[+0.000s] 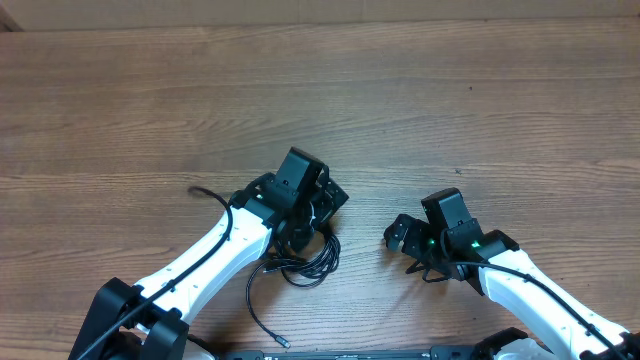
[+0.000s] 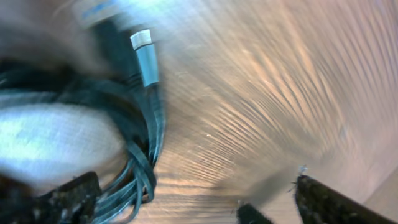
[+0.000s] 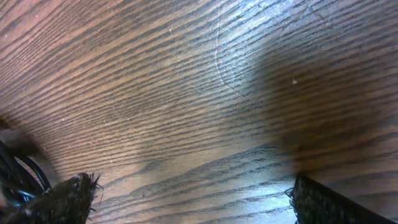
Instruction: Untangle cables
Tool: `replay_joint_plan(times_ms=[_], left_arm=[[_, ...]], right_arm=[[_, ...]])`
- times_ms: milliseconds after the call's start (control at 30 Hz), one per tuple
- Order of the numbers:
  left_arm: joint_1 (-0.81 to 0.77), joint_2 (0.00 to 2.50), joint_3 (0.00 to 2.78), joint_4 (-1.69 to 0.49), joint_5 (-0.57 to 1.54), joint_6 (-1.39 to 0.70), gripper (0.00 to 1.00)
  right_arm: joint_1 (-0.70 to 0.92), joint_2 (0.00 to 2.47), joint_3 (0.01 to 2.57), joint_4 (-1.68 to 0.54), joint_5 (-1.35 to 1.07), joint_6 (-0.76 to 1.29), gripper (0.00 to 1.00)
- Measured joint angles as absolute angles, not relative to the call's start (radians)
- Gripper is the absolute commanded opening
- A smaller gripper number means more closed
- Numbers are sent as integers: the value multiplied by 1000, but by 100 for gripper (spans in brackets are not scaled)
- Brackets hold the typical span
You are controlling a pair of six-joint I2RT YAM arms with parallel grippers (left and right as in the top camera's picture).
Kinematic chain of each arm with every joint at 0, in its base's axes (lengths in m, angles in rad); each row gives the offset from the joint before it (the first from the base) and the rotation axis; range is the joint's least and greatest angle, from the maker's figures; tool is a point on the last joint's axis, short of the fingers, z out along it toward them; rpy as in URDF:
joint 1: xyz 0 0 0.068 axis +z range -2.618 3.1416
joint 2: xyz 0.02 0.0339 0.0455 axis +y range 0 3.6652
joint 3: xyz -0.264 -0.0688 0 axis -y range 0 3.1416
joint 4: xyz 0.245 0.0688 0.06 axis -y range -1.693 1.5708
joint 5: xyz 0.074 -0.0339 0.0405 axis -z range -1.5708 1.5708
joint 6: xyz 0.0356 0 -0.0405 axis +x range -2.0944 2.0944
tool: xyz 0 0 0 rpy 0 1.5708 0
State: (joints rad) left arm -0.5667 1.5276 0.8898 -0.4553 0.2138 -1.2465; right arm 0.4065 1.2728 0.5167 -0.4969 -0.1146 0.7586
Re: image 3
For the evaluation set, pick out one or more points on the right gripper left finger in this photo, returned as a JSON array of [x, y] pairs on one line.
[[68, 202]]

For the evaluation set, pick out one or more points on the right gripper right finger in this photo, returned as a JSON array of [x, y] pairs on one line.
[[314, 203]]

